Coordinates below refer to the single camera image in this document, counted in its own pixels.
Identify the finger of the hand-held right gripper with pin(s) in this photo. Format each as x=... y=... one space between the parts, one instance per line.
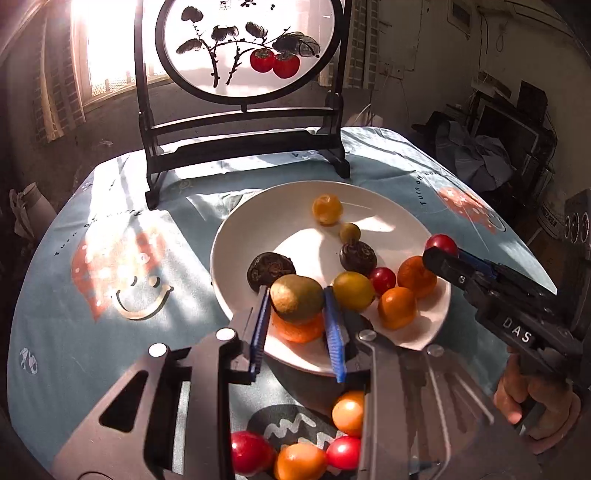
x=480 y=264
x=445 y=265

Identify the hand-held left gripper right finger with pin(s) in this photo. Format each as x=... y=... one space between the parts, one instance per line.
x=334 y=332

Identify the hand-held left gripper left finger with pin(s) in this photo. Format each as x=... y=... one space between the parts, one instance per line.
x=258 y=332

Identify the red cherry tomato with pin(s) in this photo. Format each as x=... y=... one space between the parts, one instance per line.
x=382 y=280
x=344 y=452
x=441 y=242

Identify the bumpy orange mandarin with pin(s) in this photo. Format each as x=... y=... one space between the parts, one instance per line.
x=300 y=331

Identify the yellow orange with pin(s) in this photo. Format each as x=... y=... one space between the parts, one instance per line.
x=353 y=290
x=327 y=209

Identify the brown kiwi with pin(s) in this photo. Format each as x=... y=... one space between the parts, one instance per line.
x=296 y=297

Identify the dark wrinkled passion fruit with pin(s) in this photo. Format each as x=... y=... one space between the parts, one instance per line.
x=358 y=256
x=268 y=270

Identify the small green kiwi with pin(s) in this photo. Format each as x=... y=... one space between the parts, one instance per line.
x=350 y=232

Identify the white oval plate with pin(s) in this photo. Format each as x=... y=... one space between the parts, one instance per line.
x=286 y=230

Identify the person's right hand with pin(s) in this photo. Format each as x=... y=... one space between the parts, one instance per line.
x=535 y=401

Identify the small orange mandarin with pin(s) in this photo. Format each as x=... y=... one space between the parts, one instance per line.
x=348 y=413
x=300 y=461

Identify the white bucket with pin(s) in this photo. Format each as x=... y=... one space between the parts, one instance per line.
x=551 y=217

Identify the pile of grey clothes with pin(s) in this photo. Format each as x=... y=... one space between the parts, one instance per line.
x=471 y=147

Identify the dark red plum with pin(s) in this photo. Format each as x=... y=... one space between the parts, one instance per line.
x=249 y=453

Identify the black monitor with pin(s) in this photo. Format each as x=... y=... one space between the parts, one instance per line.
x=508 y=134

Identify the light blue printed tablecloth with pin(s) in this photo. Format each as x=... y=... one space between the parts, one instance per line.
x=115 y=346

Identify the black speaker box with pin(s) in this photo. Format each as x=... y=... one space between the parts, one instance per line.
x=531 y=97

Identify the checked curtain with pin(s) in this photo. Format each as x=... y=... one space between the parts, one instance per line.
x=55 y=92
x=364 y=50

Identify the white jug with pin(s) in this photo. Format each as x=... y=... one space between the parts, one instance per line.
x=30 y=207

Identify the round painted screen black stand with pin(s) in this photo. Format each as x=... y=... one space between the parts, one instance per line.
x=240 y=46

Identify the bright window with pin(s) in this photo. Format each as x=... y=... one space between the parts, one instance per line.
x=115 y=46

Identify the wall outlet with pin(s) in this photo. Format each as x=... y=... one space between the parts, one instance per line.
x=392 y=69

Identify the white wall vent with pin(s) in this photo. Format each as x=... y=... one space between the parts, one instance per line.
x=459 y=16

